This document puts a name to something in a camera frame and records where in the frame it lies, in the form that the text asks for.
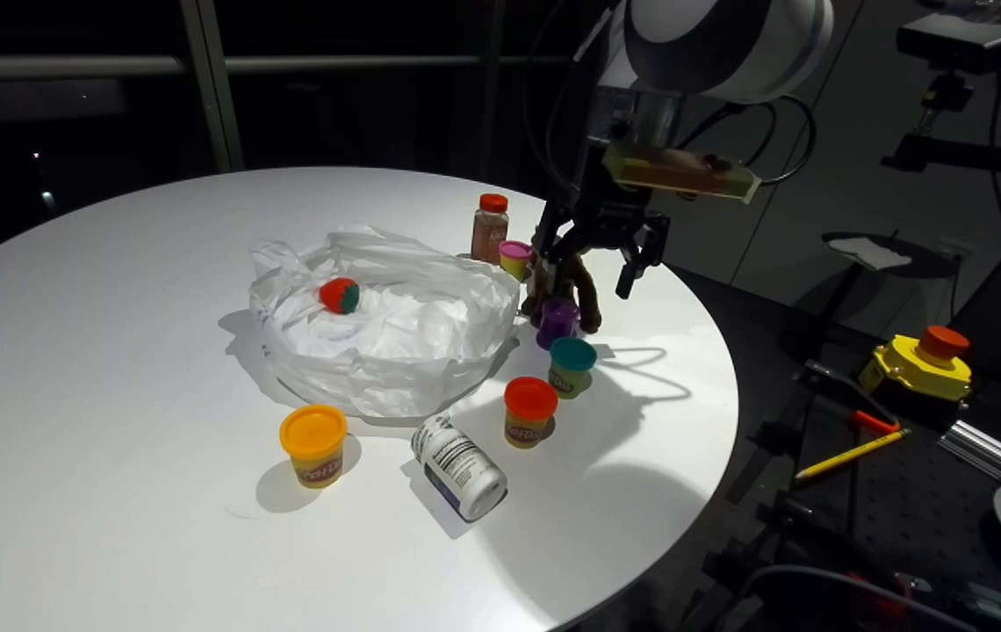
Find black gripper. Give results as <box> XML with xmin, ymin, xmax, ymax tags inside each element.
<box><xmin>531</xmin><ymin>171</ymin><xmax>674</xmax><ymax>338</ymax></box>

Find teal lid dough tub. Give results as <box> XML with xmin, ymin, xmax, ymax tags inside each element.
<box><xmin>546</xmin><ymin>333</ymin><xmax>599</xmax><ymax>400</ymax></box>

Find orange lid dough tub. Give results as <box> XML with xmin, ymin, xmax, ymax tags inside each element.
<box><xmin>501</xmin><ymin>371</ymin><xmax>563</xmax><ymax>454</ymax></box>

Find white pill bottle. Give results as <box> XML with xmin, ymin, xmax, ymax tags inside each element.
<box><xmin>409</xmin><ymin>409</ymin><xmax>512</xmax><ymax>528</ymax></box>

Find red lid dough tub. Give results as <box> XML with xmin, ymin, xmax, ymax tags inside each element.
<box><xmin>315</xmin><ymin>275</ymin><xmax>364</xmax><ymax>316</ymax></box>

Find yellow lid dough tub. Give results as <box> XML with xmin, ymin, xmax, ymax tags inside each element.
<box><xmin>279</xmin><ymin>400</ymin><xmax>356</xmax><ymax>491</ymax></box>

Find pink lid dough tub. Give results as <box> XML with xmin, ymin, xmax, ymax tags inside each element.
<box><xmin>495</xmin><ymin>239</ymin><xmax>539</xmax><ymax>284</ymax></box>

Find red cap spice jar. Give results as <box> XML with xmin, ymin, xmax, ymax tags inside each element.
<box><xmin>468</xmin><ymin>191</ymin><xmax>512</xmax><ymax>267</ymax></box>

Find white plastic bag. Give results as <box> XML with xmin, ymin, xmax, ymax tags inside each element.
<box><xmin>245</xmin><ymin>225</ymin><xmax>528</xmax><ymax>423</ymax></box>

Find dark stand with grey plate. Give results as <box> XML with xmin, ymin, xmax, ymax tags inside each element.
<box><xmin>817</xmin><ymin>227</ymin><xmax>939</xmax><ymax>353</ymax></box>

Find yellow pencil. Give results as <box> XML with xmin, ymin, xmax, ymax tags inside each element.
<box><xmin>791</xmin><ymin>429</ymin><xmax>912</xmax><ymax>489</ymax></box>

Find yellow emergency stop button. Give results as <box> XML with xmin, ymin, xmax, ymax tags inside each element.
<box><xmin>856</xmin><ymin>323</ymin><xmax>978</xmax><ymax>407</ymax></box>

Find aluminium profile bar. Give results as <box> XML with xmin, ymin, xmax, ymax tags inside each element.
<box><xmin>941</xmin><ymin>416</ymin><xmax>1001</xmax><ymax>480</ymax></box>

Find teal and red hand tools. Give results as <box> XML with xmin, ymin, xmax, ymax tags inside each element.
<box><xmin>872</xmin><ymin>569</ymin><xmax>1001</xmax><ymax>632</ymax></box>

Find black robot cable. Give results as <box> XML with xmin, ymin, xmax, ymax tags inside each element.
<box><xmin>540</xmin><ymin>0</ymin><xmax>622</xmax><ymax>239</ymax></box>

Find black cable with connector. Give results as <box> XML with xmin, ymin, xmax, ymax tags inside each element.
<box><xmin>685</xmin><ymin>96</ymin><xmax>822</xmax><ymax>193</ymax></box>

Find red handled tool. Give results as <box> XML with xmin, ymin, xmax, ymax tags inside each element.
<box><xmin>800</xmin><ymin>360</ymin><xmax>907</xmax><ymax>438</ymax></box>

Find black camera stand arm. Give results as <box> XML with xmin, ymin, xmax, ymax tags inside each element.
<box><xmin>883</xmin><ymin>67</ymin><xmax>1001</xmax><ymax>185</ymax></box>

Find black camera box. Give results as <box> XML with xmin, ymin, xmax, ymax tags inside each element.
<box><xmin>897</xmin><ymin>10</ymin><xmax>1001</xmax><ymax>78</ymax></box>

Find light grey window post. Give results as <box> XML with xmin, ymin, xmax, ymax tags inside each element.
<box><xmin>179</xmin><ymin>0</ymin><xmax>245</xmax><ymax>177</ymax></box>

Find grey metal window rail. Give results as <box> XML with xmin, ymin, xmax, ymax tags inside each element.
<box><xmin>0</xmin><ymin>50</ymin><xmax>491</xmax><ymax>86</ymax></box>

